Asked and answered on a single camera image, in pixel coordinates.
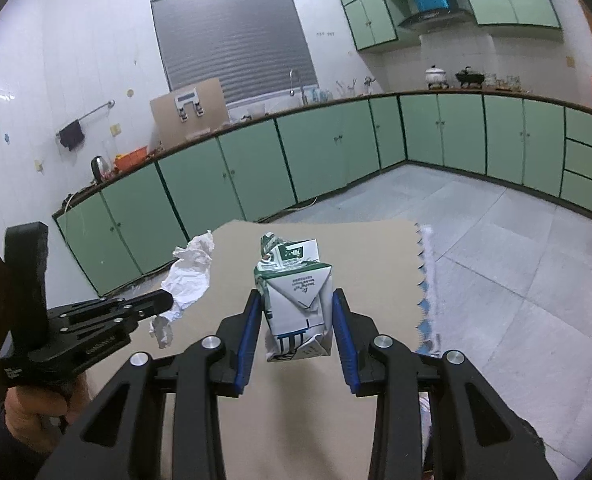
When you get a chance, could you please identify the steel electric kettle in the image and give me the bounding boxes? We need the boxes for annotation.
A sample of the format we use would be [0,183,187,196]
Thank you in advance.
[90,155,113,184]

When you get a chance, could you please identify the green lower kitchen cabinets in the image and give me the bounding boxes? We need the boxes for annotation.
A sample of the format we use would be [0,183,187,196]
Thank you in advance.
[54,90,592,295]

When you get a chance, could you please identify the black wok pan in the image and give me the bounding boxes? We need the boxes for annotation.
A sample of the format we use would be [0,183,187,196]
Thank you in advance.
[456,66,486,89]

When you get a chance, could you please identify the wall towel rail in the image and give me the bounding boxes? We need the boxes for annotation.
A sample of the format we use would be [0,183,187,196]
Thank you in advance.
[74,100,116,122]

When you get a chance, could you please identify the grey window blind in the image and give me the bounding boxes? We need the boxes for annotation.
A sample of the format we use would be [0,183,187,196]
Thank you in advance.
[151,0,319,104]

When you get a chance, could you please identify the brown cardboard box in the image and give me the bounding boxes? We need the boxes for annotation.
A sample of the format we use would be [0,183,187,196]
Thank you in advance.
[150,78,230,150]

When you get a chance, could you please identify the left human hand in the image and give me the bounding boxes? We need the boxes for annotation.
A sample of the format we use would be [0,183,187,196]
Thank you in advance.
[4,373,91,456]

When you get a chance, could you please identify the green white milk carton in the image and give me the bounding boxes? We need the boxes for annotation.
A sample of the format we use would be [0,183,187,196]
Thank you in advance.
[254,232,333,362]

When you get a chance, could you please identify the black hanging cloth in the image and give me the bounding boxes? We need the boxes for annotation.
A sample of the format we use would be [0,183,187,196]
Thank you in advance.
[57,120,84,152]

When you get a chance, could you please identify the white cooking pot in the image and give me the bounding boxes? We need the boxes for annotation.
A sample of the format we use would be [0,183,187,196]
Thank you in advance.
[425,65,449,90]

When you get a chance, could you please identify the white tissue paper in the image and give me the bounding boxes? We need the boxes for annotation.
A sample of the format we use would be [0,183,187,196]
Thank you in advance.
[150,231,215,349]

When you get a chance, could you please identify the orange plastic basket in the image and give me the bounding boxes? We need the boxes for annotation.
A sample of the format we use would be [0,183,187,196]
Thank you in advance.
[114,146,147,172]

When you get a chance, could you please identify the chrome sink faucet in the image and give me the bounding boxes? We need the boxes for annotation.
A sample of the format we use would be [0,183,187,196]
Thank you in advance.
[288,68,308,106]

